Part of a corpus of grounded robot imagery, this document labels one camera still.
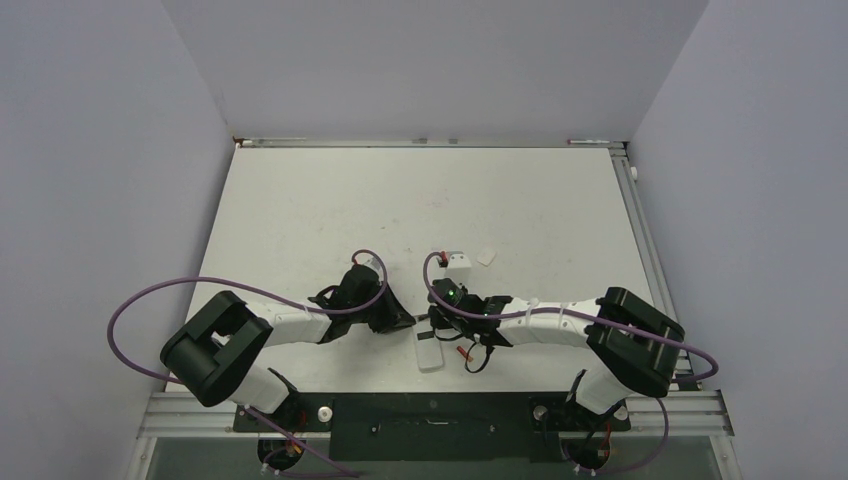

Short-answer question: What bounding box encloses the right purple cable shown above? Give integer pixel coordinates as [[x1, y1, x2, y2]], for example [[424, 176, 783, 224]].
[[422, 250, 721, 477]]

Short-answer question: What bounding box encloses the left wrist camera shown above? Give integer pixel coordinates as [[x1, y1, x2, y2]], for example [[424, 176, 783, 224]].
[[361, 256, 385, 276]]

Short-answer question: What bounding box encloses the white red remote control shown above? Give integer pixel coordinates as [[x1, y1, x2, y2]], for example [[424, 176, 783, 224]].
[[413, 321, 444, 373]]

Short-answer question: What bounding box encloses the aluminium rail back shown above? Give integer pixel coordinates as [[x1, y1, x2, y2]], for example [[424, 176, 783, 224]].
[[234, 137, 627, 150]]

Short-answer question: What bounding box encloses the red black battery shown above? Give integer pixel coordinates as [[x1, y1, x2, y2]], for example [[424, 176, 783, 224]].
[[456, 345, 473, 363]]

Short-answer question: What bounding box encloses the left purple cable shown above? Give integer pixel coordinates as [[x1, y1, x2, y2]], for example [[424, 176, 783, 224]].
[[107, 248, 390, 478]]

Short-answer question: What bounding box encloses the aluminium rail front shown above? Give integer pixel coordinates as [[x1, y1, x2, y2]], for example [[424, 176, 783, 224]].
[[138, 391, 734, 438]]

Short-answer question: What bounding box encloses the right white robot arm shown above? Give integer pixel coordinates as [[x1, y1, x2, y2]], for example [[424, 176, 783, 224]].
[[428, 278, 685, 428]]

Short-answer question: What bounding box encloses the aluminium rail right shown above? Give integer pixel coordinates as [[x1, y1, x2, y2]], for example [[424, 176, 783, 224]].
[[609, 146, 697, 389]]

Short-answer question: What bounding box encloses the aluminium rail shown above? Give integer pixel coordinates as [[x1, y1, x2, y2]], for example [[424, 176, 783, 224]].
[[138, 391, 734, 438], [609, 146, 697, 389], [234, 137, 627, 150]]

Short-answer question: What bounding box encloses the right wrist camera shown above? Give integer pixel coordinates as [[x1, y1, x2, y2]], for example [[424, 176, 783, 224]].
[[438, 251, 472, 285]]

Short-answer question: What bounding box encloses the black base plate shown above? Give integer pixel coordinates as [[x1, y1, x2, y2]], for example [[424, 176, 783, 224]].
[[269, 392, 617, 462]]

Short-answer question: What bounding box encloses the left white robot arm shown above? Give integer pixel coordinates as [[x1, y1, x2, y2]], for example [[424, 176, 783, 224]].
[[160, 265, 415, 430]]

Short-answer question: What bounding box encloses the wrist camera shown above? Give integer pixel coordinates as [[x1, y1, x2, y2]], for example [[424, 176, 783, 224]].
[[438, 251, 472, 285], [361, 256, 385, 276]]

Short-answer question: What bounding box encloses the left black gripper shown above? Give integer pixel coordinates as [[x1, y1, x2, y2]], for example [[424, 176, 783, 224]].
[[350, 281, 415, 335]]

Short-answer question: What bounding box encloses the purple cable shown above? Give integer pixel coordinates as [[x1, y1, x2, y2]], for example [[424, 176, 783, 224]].
[[422, 250, 721, 477], [107, 248, 390, 478]]

